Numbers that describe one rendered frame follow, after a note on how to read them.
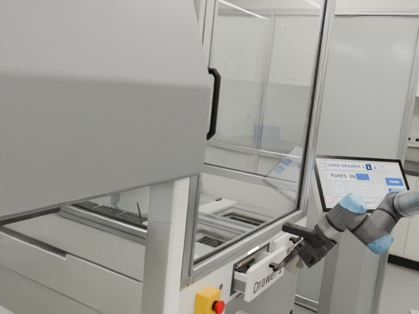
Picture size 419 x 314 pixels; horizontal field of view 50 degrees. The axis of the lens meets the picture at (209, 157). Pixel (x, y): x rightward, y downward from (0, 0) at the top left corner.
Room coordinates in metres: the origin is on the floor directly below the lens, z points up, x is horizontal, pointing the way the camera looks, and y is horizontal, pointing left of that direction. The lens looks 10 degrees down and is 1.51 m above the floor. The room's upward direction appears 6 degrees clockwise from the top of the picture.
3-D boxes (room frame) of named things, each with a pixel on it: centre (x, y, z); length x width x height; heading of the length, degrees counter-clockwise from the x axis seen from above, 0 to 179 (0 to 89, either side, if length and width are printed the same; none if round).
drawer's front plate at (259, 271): (1.49, -0.24, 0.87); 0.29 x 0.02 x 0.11; 149
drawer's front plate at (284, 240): (1.79, -0.35, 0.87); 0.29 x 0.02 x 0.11; 149
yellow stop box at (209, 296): (1.22, -0.04, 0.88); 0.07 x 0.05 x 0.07; 149
